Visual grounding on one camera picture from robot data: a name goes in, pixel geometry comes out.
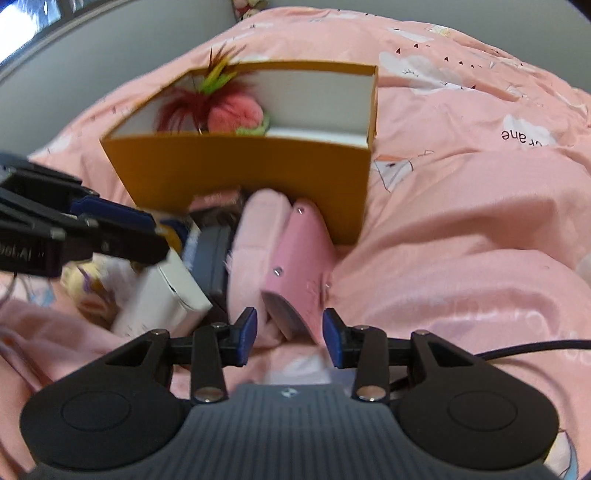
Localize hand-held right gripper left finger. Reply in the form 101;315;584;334
105;307;258;404

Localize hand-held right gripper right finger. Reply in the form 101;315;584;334
322;308;481;401

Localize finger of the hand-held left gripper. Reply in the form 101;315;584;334
0;168;158;232
51;215;170;267

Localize small brown bear toy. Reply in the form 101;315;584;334
154;217;195;259

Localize cream crochet animal doll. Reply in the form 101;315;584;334
60;256;139;328

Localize white glasses box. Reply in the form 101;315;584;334
111;249;213;337

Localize dark grey box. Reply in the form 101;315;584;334
187;224;236;319

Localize pink plush earmuffs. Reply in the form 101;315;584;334
225;188;339;348

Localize orange cardboard box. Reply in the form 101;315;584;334
99;60;379;246

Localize red green feather toy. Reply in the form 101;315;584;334
157;44;259;134

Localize pink printed blanket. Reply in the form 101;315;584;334
0;7;591;480

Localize window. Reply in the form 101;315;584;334
0;0;70;65

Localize hanging column of plush toys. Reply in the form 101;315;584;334
231;0;269;21

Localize black cable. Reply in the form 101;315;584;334
475;339;591;361

